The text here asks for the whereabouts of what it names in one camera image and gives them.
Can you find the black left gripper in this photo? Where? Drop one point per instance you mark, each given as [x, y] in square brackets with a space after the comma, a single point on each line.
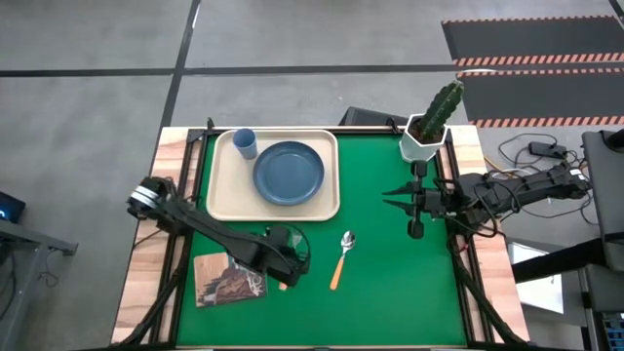
[280, 265]

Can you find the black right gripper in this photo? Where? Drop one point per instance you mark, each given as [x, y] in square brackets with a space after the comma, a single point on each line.
[434, 204]

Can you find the dark blue plate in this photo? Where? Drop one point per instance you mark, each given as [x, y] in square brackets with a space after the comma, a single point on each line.
[288, 173]

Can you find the blue plastic cup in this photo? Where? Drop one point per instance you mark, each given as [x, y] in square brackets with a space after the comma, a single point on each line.
[245, 144]

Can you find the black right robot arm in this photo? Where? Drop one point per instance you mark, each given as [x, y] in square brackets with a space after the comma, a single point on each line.
[536, 187]

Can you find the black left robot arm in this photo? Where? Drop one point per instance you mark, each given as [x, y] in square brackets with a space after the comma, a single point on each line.
[209, 229]

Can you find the beige plastic tray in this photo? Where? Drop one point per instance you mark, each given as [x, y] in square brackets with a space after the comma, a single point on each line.
[229, 195]

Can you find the white hexagonal plant pot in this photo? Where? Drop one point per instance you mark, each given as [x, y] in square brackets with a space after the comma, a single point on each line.
[414, 151]

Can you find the black equipment box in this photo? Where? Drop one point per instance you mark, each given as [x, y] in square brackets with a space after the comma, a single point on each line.
[365, 117]

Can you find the green cactus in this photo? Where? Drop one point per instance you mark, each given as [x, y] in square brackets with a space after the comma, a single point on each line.
[441, 109]

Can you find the black power adapter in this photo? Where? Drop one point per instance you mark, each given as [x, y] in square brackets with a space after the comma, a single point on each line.
[547, 149]

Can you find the white paper sheet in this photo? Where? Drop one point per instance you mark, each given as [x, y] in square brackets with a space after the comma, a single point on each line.
[536, 287]

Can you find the black hazard striped floor mat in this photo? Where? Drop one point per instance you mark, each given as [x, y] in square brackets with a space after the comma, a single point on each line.
[541, 95]
[536, 36]

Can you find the dark grey cart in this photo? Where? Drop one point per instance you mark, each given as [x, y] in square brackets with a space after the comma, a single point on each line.
[607, 195]

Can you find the grey metal desk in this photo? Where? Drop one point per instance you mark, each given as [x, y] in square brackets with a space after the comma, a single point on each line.
[24, 239]

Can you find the black screen device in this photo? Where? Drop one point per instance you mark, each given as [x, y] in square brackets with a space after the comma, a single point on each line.
[10, 207]

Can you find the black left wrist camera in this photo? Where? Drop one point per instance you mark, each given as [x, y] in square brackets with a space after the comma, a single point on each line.
[279, 237]

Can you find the black aluminium rig frame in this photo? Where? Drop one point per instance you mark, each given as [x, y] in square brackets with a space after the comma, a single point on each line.
[186, 161]

